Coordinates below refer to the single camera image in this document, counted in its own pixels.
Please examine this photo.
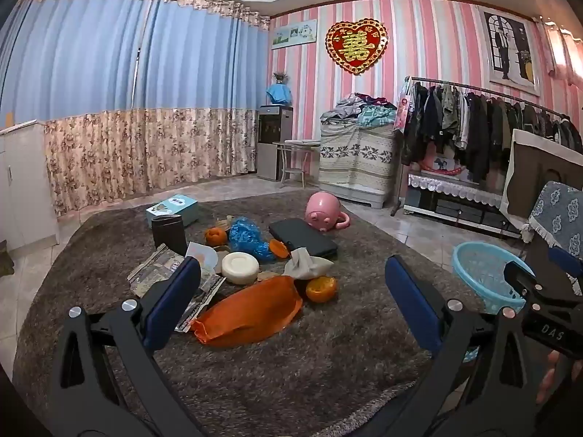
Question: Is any orange plastic bag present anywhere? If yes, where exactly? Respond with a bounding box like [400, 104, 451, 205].
[189, 275, 304, 347]

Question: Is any metal clothes rack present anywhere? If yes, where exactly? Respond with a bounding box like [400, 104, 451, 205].
[391, 75, 583, 217]

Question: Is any light blue plastic basket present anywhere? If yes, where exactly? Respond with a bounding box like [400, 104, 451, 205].
[452, 242, 531, 364]

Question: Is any blue and floral curtain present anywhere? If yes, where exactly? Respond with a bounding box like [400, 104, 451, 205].
[132, 0, 271, 192]
[0, 0, 156, 214]

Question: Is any small white side table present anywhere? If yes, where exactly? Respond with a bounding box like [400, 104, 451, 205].
[272, 139, 321, 189]

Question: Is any person's right hand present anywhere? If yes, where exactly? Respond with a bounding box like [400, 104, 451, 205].
[535, 350, 575, 403]

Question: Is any blue covered water bottle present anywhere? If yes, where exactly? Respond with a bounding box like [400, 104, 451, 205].
[266, 83, 292, 105]

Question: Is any blue plastic bag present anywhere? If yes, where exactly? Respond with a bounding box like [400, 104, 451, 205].
[228, 216, 276, 262]

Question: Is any low stand with lace cloth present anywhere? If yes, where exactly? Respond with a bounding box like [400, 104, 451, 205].
[403, 170, 522, 240]

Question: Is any black cylindrical cup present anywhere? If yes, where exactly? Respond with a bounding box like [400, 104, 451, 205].
[151, 215, 188, 256]

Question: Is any beige cloth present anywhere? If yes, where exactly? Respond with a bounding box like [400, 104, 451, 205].
[282, 247, 335, 280]

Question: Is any framed wall poster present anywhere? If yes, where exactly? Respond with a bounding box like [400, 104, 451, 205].
[477, 7, 543, 96]

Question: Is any printed newspaper sheet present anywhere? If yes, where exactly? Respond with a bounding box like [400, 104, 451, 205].
[128, 243, 226, 333]

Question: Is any blue flower-patterned cloth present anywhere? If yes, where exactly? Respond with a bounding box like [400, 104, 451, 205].
[521, 181, 583, 278]

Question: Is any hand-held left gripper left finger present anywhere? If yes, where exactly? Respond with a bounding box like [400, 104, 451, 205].
[48, 256, 203, 437]

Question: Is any red curved toy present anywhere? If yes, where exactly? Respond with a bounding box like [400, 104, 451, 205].
[419, 155, 470, 176]

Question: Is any pile of folded clothes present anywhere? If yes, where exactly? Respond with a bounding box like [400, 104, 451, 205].
[320, 92, 398, 127]

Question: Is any row of hanging clothes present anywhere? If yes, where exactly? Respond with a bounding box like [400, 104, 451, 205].
[394, 79, 583, 183]

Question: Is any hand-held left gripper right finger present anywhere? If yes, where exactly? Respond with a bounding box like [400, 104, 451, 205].
[385, 255, 547, 437]

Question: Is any light blue cardboard box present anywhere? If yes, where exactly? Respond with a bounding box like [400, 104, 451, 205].
[146, 195, 198, 228]

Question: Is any pink pig-shaped cup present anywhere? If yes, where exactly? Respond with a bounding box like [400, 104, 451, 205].
[305, 192, 352, 233]

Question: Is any cabinet under patterned cloth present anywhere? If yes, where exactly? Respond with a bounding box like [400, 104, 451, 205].
[318, 121, 397, 210]

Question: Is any brown board with white edge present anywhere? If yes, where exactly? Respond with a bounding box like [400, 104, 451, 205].
[498, 128, 583, 237]

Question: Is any white and blue paper plate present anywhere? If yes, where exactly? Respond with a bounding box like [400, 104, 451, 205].
[186, 241, 220, 275]

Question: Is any landscape wall picture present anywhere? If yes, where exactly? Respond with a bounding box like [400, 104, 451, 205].
[272, 19, 318, 50]

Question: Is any grey water dispenser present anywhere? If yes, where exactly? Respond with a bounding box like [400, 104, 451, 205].
[256, 105, 294, 181]

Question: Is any white cabinet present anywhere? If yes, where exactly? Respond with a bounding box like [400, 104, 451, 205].
[0, 118, 60, 251]

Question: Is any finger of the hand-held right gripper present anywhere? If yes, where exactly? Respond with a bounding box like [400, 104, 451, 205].
[548, 246, 583, 279]
[503, 261, 547, 303]

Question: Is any black flat case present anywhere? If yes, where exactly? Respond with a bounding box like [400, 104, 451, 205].
[268, 218, 339, 258]

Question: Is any red heart wall decoration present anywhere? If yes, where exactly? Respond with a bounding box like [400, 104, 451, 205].
[325, 19, 389, 75]

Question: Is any pink window curtain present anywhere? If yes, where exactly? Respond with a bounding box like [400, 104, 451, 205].
[542, 16, 583, 83]

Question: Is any white round lid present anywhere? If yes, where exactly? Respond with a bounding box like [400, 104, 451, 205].
[221, 252, 259, 285]

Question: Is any pink hanging bag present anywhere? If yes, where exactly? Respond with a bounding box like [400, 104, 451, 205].
[394, 93, 413, 133]

